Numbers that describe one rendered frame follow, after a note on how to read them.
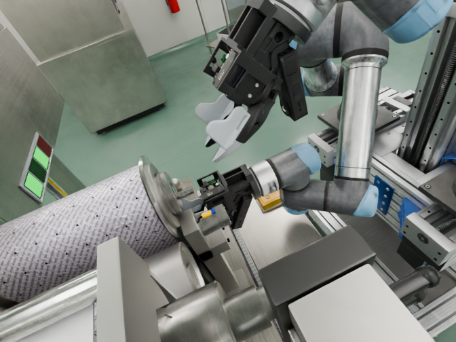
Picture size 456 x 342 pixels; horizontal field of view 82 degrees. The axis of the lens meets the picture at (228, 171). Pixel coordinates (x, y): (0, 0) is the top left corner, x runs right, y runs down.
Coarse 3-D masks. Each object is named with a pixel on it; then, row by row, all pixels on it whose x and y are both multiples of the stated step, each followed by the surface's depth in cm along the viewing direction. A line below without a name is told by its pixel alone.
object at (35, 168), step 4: (32, 160) 71; (32, 164) 70; (36, 164) 71; (32, 168) 69; (36, 168) 71; (40, 168) 72; (36, 172) 70; (40, 172) 72; (44, 172) 73; (40, 176) 71; (44, 176) 73
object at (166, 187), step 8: (160, 176) 42; (168, 176) 45; (160, 184) 41; (168, 184) 41; (160, 192) 40; (168, 192) 40; (176, 192) 46; (168, 200) 40; (176, 200) 42; (168, 208) 41; (176, 208) 42
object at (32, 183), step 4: (28, 172) 67; (28, 176) 66; (32, 176) 67; (28, 180) 65; (32, 180) 67; (36, 180) 68; (28, 184) 65; (32, 184) 66; (36, 184) 68; (40, 184) 69; (28, 188) 64; (32, 188) 65; (36, 188) 67; (40, 188) 69; (36, 192) 66; (40, 192) 68; (40, 196) 67
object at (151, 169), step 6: (150, 168) 41; (156, 168) 47; (150, 174) 39; (150, 180) 39; (156, 186) 39; (156, 192) 38; (162, 198) 40; (162, 204) 38; (168, 210) 40; (168, 216) 39; (174, 216) 43; (162, 222) 39; (174, 222) 41; (0, 294) 37
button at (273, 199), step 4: (276, 192) 79; (268, 196) 79; (272, 196) 79; (276, 196) 78; (260, 200) 79; (264, 200) 79; (268, 200) 78; (272, 200) 78; (276, 200) 78; (280, 200) 79; (264, 204) 78; (268, 204) 78; (272, 204) 78; (276, 204) 79; (264, 208) 78
